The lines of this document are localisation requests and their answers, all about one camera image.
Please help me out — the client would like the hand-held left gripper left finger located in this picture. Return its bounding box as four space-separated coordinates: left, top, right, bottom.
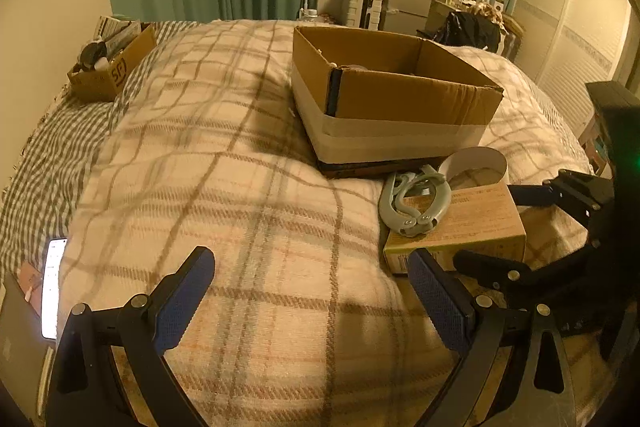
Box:
45 246 217 427

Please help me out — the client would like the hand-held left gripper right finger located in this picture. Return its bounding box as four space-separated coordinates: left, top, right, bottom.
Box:
407 248 576 427

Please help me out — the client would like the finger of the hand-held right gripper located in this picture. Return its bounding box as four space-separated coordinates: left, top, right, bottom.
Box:
452 243 603 305
509 168 615 230

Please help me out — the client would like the yellow-green carton box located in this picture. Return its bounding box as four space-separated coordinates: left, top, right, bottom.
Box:
384 183 527 275

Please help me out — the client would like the grey plastic hand grip tool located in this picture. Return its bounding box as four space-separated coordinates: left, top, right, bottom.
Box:
380 165 453 238

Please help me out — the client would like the large taped cardboard box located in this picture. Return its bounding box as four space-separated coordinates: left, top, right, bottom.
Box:
291 25 505 180

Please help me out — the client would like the white tape roll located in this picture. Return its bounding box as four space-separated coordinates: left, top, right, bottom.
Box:
439 147 508 192

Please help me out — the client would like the smartphone with lit screen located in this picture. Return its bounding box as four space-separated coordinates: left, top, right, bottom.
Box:
41 238 68 340

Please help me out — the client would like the beige plaid blanket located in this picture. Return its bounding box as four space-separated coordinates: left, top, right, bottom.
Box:
60 19 597 427

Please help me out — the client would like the pink card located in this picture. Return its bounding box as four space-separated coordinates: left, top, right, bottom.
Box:
17 263 42 308

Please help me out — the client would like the white sliding wardrobe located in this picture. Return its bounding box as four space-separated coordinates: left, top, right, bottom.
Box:
515 0 632 138

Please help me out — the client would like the grey laptop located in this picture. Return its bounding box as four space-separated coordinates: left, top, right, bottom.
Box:
0 274 57 410

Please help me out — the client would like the black bag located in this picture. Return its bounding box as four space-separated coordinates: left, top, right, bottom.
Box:
434 10 502 54

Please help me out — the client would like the green checked bed sheet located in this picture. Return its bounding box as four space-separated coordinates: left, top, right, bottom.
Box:
0 21 201 279

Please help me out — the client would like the small printed cardboard box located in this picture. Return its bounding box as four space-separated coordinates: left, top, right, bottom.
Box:
67 24 158 102

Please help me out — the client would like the silver mini fridge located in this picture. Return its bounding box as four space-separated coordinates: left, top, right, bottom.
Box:
382 0 434 35

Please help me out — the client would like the black round item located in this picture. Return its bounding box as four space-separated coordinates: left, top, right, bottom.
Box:
80 42 109 70

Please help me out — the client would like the white suitcase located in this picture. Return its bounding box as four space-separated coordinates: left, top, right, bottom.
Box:
341 0 386 30

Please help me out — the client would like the white printed packet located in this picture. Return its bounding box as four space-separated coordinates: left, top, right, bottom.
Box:
95 16 142 54

